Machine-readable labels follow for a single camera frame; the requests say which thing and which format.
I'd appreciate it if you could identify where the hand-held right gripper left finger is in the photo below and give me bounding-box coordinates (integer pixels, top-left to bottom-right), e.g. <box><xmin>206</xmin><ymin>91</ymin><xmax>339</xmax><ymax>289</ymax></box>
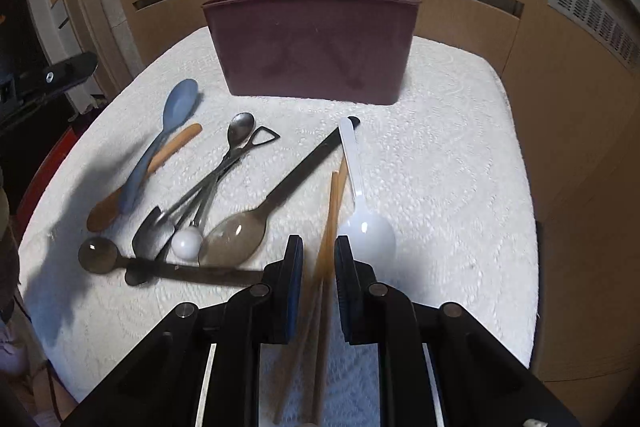
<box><xmin>62</xmin><ymin>234</ymin><xmax>304</xmax><ymax>427</ymax></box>

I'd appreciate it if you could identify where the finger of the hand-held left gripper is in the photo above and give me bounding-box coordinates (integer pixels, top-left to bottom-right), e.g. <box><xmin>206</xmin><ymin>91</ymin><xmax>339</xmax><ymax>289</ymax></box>
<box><xmin>14</xmin><ymin>52</ymin><xmax>99</xmax><ymax>102</ymax></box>

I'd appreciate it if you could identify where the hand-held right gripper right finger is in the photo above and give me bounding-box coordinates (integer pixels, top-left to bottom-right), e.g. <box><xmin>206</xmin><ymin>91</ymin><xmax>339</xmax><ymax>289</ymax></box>
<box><xmin>334</xmin><ymin>234</ymin><xmax>583</xmax><ymax>427</ymax></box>

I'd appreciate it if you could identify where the wooden chopstick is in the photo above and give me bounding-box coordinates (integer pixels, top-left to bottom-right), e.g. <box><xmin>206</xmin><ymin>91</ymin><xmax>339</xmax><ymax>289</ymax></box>
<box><xmin>310</xmin><ymin>172</ymin><xmax>341</xmax><ymax>425</ymax></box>
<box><xmin>272</xmin><ymin>156</ymin><xmax>349</xmax><ymax>425</ymax></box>

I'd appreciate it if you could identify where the white plastic spoon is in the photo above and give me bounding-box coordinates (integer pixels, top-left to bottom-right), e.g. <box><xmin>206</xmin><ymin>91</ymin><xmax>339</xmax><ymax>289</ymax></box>
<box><xmin>338</xmin><ymin>118</ymin><xmax>397</xmax><ymax>276</ymax></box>

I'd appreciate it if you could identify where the translucent brown spoon black handle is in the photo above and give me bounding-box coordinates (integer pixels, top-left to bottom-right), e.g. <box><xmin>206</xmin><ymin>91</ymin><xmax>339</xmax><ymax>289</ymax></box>
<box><xmin>198</xmin><ymin>116</ymin><xmax>361</xmax><ymax>268</ymax></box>

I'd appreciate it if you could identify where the metal stirrer with white ball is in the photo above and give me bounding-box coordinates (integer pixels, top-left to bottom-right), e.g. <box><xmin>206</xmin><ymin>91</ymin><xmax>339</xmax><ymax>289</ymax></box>
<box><xmin>171</xmin><ymin>152</ymin><xmax>241</xmax><ymax>262</ymax></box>

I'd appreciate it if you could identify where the blue plastic spoon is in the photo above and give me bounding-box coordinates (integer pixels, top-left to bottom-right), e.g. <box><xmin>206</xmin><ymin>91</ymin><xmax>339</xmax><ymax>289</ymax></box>
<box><xmin>116</xmin><ymin>79</ymin><xmax>199</xmax><ymax>214</ymax></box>

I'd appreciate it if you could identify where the wooden spoon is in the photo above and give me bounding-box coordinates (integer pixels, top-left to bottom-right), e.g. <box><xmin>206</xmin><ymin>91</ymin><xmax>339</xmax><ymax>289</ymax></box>
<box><xmin>86</xmin><ymin>123</ymin><xmax>202</xmax><ymax>232</ymax></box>

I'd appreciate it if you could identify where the round brown spoon black handle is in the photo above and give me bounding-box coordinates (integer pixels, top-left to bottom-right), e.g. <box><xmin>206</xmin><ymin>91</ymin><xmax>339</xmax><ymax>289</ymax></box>
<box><xmin>78</xmin><ymin>238</ymin><xmax>266</xmax><ymax>288</ymax></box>

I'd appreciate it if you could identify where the maroon plastic utensil container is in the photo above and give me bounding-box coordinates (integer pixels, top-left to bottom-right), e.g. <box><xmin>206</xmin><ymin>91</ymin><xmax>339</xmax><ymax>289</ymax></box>
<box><xmin>201</xmin><ymin>0</ymin><xmax>420</xmax><ymax>106</ymax></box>

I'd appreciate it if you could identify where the white lace tablecloth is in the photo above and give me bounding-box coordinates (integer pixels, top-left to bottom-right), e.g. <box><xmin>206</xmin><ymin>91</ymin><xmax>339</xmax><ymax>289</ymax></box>
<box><xmin>17</xmin><ymin>24</ymin><xmax>543</xmax><ymax>427</ymax></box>

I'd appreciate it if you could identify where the wooden radiator cabinet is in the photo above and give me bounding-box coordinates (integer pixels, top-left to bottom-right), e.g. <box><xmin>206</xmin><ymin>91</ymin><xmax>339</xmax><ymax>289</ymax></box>
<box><xmin>65</xmin><ymin>0</ymin><xmax>640</xmax><ymax>383</ymax></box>

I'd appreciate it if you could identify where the short metal vent grille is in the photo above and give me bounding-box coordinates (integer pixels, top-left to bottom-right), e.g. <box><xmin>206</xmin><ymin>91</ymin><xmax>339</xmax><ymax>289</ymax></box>
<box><xmin>547</xmin><ymin>0</ymin><xmax>640</xmax><ymax>68</ymax></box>

